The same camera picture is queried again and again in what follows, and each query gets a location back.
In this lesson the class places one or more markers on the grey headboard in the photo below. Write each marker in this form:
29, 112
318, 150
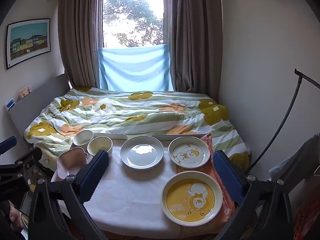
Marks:
32, 105

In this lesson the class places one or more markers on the window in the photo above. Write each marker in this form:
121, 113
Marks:
132, 17

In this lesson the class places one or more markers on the small printed card box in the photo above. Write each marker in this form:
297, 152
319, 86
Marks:
25, 92

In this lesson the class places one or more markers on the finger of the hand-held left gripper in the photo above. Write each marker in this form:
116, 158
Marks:
8, 143

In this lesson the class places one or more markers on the pink lobed bowl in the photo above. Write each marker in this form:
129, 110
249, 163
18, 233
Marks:
70, 160

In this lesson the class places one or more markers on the yellow duck plate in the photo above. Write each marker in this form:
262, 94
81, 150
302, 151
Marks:
192, 200

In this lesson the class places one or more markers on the cream round bowl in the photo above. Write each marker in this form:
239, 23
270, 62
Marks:
100, 145

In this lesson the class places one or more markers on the grey hanging garment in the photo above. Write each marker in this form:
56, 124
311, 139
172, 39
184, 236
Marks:
300, 160

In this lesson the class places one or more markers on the framed houses picture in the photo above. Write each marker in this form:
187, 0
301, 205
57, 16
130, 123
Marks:
27, 42

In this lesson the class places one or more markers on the white ribbed bowl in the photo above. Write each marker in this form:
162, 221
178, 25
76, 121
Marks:
82, 140

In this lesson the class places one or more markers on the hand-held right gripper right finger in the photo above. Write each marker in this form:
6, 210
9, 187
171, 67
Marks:
227, 177

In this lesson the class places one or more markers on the white duck plate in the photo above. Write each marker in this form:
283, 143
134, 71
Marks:
188, 152

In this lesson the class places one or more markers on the brown curtain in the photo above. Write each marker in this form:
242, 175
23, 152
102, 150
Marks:
195, 42
77, 42

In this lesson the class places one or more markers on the small blue box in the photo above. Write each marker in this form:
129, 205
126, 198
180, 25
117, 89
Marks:
10, 104

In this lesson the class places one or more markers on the floral striped blanket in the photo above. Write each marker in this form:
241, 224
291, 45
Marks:
137, 115

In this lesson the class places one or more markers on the grey plate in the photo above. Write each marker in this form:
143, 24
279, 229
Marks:
142, 152

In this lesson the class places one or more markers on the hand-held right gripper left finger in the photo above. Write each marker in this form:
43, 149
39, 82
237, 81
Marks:
96, 175

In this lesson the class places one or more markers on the light blue cloth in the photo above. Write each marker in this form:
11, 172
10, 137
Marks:
135, 67

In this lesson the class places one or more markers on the red patterned bag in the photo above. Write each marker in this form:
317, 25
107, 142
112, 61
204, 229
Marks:
307, 215

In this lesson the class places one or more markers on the orange patterned cloth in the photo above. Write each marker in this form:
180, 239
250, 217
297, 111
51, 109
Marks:
208, 142

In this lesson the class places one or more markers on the black curved stand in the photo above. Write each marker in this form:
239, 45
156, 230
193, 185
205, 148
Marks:
299, 73

